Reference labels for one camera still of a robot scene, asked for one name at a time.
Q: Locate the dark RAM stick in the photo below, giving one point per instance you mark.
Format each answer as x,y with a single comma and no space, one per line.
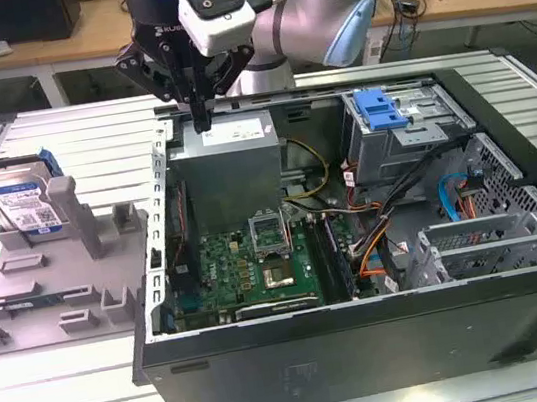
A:
340,261

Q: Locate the RAM stick with blue label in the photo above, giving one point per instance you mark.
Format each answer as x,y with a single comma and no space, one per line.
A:
31,303

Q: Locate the black open PC case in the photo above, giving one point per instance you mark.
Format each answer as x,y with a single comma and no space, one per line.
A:
322,355

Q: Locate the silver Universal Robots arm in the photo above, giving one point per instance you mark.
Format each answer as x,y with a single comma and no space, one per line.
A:
303,24

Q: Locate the CPU socket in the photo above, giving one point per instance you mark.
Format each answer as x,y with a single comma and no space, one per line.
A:
279,275

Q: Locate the metal disk bay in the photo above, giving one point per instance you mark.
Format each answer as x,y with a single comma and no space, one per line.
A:
480,230

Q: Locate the hard disk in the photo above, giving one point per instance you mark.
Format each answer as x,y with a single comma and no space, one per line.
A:
20,197

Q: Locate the black graphics card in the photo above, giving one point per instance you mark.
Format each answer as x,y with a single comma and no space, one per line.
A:
274,308

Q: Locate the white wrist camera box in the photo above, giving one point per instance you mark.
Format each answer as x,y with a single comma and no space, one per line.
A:
222,26

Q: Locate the wooden desk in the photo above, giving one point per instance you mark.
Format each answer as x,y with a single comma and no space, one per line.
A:
88,41

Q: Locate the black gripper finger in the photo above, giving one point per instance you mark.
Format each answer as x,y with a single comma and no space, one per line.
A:
228,68
153,71

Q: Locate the green motherboard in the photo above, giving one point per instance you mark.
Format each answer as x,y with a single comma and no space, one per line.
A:
228,267

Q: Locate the grey power supply unit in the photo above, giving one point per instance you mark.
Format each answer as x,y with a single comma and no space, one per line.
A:
229,176

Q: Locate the blue drive cage latch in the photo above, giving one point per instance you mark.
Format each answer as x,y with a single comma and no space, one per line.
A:
376,111

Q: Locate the grey parts rack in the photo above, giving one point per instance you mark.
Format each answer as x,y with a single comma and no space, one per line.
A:
57,273

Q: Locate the metal drive cage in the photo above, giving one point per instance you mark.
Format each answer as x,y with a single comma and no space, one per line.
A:
392,152

